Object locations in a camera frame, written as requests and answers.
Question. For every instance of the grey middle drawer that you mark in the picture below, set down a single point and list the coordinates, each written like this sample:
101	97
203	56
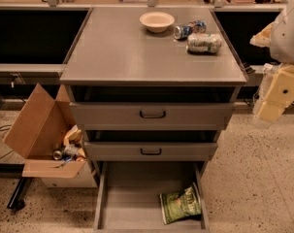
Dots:
117	151

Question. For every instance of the white paper bowl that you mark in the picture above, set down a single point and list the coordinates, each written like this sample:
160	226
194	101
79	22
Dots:
156	22

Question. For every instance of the silver can in box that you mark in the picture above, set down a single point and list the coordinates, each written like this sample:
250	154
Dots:
58	154

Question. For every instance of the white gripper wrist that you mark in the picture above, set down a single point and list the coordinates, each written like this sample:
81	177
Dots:
287	38

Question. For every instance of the blue soda can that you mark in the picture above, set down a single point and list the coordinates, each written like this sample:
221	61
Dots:
183	31

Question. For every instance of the grey open bottom drawer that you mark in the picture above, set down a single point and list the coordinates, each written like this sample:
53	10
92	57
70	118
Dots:
129	197

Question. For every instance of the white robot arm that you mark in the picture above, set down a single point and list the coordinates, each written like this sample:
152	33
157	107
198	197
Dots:
276	91

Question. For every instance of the black table leg base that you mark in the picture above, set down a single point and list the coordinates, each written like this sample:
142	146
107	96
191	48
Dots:
14	171

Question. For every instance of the grey drawer cabinet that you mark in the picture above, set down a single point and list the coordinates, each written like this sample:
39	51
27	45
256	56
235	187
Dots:
117	60

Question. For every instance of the brown cardboard box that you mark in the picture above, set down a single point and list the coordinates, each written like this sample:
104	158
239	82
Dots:
39	130

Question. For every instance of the green jalapeno chip bag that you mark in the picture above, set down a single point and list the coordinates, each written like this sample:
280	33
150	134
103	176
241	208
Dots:
180	204

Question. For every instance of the white green crushed can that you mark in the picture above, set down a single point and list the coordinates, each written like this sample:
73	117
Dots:
204	43

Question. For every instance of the grey top drawer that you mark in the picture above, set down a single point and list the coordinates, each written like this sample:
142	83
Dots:
151	116

